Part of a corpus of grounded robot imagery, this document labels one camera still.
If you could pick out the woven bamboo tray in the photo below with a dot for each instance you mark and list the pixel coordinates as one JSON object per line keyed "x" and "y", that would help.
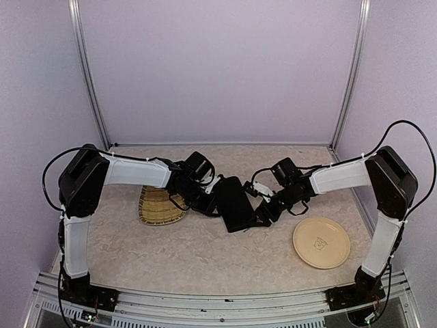
{"x": 156, "y": 209}

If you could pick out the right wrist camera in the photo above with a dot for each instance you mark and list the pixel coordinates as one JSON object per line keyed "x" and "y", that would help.
{"x": 256, "y": 189}

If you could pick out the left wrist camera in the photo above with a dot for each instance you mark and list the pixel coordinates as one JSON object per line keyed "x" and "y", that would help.
{"x": 215, "y": 181}

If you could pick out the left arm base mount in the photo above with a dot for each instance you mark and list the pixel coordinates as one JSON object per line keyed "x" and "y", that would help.
{"x": 81, "y": 292}

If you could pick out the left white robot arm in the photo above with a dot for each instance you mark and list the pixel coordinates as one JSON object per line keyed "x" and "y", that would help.
{"x": 90, "y": 170}

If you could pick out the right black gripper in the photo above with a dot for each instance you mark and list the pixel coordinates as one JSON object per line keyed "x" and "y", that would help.
{"x": 261, "y": 211}

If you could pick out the right aluminium frame post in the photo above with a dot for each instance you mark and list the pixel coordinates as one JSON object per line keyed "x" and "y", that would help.
{"x": 357, "y": 52}

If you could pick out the aluminium frame post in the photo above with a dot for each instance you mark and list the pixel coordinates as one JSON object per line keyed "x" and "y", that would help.
{"x": 79, "y": 36}
{"x": 357, "y": 52}

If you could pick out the left aluminium frame post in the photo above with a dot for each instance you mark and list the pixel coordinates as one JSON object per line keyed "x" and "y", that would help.
{"x": 79, "y": 36}

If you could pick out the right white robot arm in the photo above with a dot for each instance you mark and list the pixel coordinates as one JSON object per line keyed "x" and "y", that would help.
{"x": 393, "y": 183}

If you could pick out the beige round plate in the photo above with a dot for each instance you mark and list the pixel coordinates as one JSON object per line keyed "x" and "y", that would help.
{"x": 321, "y": 243}

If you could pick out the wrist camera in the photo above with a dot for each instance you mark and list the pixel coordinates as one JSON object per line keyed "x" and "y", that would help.
{"x": 215, "y": 181}
{"x": 256, "y": 189}

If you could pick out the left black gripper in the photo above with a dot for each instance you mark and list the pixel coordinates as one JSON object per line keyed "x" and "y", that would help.
{"x": 208, "y": 208}

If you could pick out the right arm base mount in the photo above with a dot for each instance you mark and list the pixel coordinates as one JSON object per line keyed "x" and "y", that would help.
{"x": 364, "y": 289}

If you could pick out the front aluminium rail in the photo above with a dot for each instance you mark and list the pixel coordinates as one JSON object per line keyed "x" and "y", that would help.
{"x": 135, "y": 308}

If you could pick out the black zippered tool case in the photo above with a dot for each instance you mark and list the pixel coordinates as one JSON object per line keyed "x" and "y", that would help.
{"x": 233, "y": 204}

